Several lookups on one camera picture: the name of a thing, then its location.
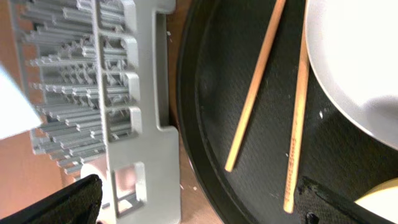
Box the yellow bowl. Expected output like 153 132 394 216
355 178 397 223

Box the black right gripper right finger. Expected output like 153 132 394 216
294 177 396 224

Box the wooden chopstick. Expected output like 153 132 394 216
283 1 310 214
224 0 286 172

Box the grey round plate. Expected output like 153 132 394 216
305 0 397 149

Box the grey dishwasher rack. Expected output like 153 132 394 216
8 0 181 223

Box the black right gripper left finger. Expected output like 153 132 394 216
1 174 103 224

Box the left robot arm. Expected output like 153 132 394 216
1 67 103 224

